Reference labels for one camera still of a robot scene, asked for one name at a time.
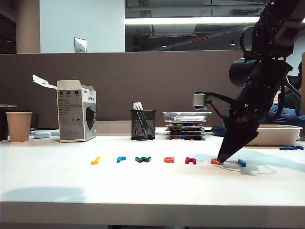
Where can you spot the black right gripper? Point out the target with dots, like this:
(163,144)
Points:
(247,117)

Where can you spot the orange letter c magnet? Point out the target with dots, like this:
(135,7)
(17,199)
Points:
(214,161)

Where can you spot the orange letter a magnet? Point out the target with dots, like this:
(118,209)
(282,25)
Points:
(169,160)

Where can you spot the light blue letter r magnet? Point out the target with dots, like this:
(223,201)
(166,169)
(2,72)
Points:
(120,159)

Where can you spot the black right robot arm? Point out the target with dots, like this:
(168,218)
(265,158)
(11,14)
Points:
(262,83)

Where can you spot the light blue letter l magnet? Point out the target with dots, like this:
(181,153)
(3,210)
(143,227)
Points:
(242,163)

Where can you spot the dark blue hooked letter magnet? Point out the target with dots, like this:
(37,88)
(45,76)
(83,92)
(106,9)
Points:
(287,148)

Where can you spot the dark red letter h magnet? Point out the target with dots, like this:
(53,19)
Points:
(190,161)

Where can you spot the letter magnet card sheet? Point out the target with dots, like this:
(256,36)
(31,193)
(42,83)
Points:
(184,128)
(184,124)
(184,133)
(184,138)

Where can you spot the dark blue letter m magnet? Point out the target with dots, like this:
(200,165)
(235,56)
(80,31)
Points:
(299,148)

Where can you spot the green letter w magnet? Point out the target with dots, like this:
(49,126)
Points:
(143,159)

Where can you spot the yellow letter j magnet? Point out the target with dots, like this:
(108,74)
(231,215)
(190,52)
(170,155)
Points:
(94,161)

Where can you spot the beige pulp tray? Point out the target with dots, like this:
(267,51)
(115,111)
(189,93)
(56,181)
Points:
(274,136)

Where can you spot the white black labelled marker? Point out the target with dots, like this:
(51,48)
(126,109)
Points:
(190,118)

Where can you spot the clear plastic box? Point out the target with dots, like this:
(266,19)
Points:
(186,114)

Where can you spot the person in green shirt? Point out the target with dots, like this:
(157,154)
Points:
(293,105)

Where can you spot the black mesh pen holder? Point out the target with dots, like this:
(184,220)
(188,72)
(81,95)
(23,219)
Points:
(143,126)

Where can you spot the white capped marker pen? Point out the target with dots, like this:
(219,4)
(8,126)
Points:
(140,105)
(135,106)

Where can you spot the red ceiling sign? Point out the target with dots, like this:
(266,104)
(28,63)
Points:
(200,39)

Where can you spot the brown desk partition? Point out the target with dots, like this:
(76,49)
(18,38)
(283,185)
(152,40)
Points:
(143,78)

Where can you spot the long ceiling light strip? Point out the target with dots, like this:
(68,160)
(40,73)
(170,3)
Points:
(190,20)

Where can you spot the white face mask box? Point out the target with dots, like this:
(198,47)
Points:
(71,114)

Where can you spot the small white case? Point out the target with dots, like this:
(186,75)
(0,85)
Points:
(42,134)

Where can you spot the brown paper cup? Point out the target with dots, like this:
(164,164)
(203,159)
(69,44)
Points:
(18,126)

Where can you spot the dark round container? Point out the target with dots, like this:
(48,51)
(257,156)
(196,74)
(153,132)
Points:
(3,124)

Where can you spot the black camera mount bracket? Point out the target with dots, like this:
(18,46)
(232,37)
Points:
(221,97)

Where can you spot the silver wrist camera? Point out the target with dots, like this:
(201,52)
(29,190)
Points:
(199,100)

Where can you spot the metal wall plate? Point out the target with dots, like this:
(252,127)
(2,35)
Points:
(80,44)

